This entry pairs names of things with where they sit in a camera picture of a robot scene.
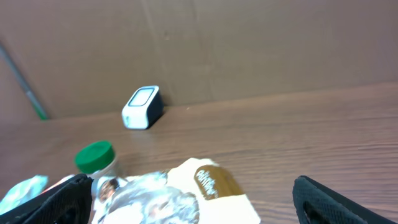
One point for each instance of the green lid jar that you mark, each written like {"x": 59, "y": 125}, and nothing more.
{"x": 98, "y": 160}

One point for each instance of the green pole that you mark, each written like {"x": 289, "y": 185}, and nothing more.
{"x": 24, "y": 85}

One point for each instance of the teal snack packet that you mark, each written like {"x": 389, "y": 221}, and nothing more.
{"x": 23, "y": 192}

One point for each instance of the white barcode scanner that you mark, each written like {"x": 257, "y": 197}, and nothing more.
{"x": 143, "y": 109}

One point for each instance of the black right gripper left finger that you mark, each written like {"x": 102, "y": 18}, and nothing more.
{"x": 68, "y": 202}

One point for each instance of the orange tissue pack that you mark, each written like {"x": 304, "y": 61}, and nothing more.
{"x": 58, "y": 183}

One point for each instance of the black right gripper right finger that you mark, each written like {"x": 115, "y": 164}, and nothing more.
{"x": 316, "y": 203}

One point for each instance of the beige Pantree snack bag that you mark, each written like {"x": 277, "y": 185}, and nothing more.
{"x": 199, "y": 191}

